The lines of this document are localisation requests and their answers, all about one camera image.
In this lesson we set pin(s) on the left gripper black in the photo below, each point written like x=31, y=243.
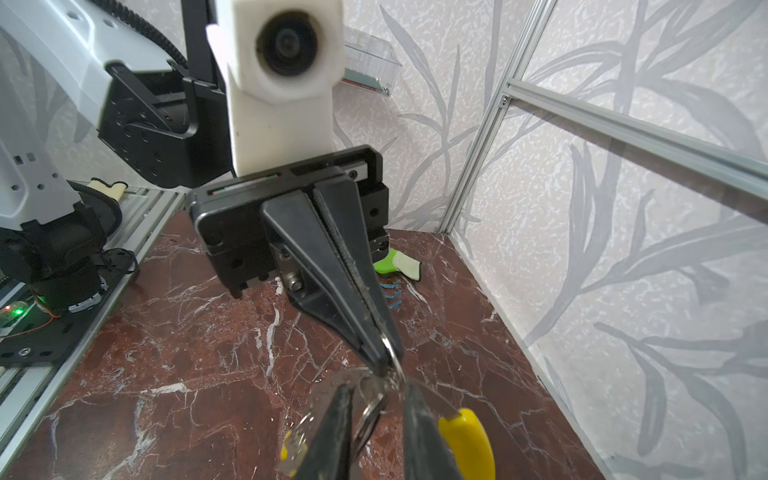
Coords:
x=328, y=244

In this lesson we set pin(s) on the aluminium cage frame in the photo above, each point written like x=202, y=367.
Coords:
x=739, y=171

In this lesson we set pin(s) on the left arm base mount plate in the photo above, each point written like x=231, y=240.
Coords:
x=42, y=338

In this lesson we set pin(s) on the silver keyring band yellow tag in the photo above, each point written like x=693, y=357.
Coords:
x=460, y=428

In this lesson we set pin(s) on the green gardening glove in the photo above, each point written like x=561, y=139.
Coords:
x=399, y=262

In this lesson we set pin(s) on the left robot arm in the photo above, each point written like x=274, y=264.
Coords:
x=162, y=110

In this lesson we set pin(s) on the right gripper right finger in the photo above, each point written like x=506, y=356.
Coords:
x=426, y=454

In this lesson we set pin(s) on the blue hand rake yellow handle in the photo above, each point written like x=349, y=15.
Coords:
x=393, y=293

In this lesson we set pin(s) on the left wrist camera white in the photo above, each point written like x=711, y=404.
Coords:
x=280, y=61

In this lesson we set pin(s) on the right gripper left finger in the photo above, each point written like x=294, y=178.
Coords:
x=328, y=456

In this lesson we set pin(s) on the aluminium front rail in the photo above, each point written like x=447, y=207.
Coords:
x=28, y=391

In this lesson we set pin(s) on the small black white key fob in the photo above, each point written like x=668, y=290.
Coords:
x=367, y=424

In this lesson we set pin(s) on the key with yellow cap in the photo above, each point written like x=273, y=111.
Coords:
x=292, y=453

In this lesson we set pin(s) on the clear plastic wall tray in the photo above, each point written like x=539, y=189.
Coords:
x=371, y=62

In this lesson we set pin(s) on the green circuit board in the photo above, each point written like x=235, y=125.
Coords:
x=12, y=313

